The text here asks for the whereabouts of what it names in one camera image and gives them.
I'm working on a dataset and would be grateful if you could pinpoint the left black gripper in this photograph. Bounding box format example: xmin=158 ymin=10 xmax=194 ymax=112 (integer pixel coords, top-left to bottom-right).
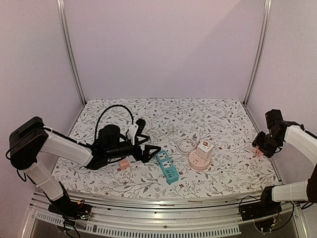
xmin=106 ymin=135 xmax=160 ymax=163

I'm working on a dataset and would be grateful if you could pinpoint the pink cube socket adapter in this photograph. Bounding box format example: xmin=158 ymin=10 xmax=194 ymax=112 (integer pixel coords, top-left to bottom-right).
xmin=252 ymin=147 xmax=264 ymax=157

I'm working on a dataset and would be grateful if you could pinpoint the teal power strip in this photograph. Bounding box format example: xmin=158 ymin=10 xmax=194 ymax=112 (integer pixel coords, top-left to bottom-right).
xmin=155 ymin=150 xmax=179 ymax=185

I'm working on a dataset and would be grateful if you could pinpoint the white cube socket adapter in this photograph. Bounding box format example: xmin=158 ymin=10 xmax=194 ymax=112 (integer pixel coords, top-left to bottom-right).
xmin=196 ymin=140 xmax=214 ymax=160

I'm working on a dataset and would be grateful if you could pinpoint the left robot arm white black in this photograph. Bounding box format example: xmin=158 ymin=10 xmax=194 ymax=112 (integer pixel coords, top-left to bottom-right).
xmin=5 ymin=117 xmax=161 ymax=215

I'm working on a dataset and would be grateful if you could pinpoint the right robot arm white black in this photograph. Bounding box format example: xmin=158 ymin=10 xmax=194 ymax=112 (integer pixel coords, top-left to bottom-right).
xmin=252 ymin=109 xmax=317 ymax=216

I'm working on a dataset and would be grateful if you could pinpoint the small pink charger plug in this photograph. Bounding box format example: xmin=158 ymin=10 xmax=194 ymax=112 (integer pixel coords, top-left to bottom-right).
xmin=118 ymin=159 xmax=130 ymax=170

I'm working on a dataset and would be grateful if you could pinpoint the pink round power strip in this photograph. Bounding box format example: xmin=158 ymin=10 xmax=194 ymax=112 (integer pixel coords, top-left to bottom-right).
xmin=188 ymin=150 xmax=211 ymax=171

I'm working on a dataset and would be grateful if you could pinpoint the floral table mat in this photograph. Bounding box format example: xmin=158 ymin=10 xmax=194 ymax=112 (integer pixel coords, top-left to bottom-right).
xmin=53 ymin=99 xmax=278 ymax=199

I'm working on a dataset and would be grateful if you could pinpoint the white bundled power cord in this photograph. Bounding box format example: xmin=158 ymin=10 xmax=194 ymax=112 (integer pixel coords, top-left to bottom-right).
xmin=140 ymin=119 xmax=176 ymax=146

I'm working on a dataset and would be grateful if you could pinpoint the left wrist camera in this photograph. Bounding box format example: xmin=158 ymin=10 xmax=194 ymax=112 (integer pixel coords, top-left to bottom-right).
xmin=126 ymin=119 xmax=146 ymax=145

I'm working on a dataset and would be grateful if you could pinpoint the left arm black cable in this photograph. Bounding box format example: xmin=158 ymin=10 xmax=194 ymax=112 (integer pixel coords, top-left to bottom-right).
xmin=94 ymin=105 xmax=136 ymax=144

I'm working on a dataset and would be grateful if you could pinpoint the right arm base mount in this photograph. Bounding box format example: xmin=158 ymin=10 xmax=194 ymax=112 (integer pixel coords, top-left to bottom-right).
xmin=238 ymin=186 xmax=282 ymax=233

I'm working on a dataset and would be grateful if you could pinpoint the aluminium front rail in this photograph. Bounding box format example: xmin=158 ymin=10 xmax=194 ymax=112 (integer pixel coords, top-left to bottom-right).
xmin=24 ymin=190 xmax=302 ymax=236

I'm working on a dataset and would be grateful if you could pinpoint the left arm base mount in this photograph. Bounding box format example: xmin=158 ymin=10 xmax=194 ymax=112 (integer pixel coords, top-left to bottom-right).
xmin=47 ymin=188 xmax=92 ymax=220

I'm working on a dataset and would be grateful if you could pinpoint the right aluminium frame post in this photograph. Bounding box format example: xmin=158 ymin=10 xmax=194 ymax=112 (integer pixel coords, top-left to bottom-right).
xmin=243 ymin=0 xmax=272 ymax=107

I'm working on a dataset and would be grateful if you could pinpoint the aluminium frame post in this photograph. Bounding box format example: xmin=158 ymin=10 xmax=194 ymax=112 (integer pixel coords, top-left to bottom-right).
xmin=56 ymin=0 xmax=87 ymax=106
xmin=243 ymin=0 xmax=272 ymax=107

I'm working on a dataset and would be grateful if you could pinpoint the left aluminium frame post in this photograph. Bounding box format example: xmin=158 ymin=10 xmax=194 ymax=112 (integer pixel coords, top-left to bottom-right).
xmin=56 ymin=0 xmax=87 ymax=106

